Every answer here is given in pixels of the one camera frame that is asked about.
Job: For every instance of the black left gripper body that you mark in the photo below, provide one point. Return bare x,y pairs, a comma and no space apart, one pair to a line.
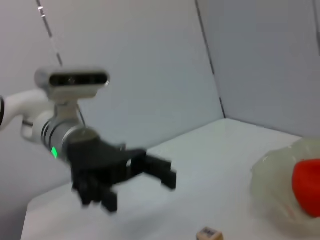
95,160

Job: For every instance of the red-orange fruit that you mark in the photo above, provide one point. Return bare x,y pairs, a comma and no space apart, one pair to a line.
308,185

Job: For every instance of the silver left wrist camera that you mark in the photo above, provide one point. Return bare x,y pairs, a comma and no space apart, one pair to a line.
75,82

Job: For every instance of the wavy translucent glass fruit plate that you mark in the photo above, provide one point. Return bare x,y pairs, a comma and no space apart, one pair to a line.
272,180

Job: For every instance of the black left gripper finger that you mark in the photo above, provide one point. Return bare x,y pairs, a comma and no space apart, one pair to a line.
105,197
160,170

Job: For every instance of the small beige eraser with barcode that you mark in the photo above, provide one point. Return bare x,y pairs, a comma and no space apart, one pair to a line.
208,233

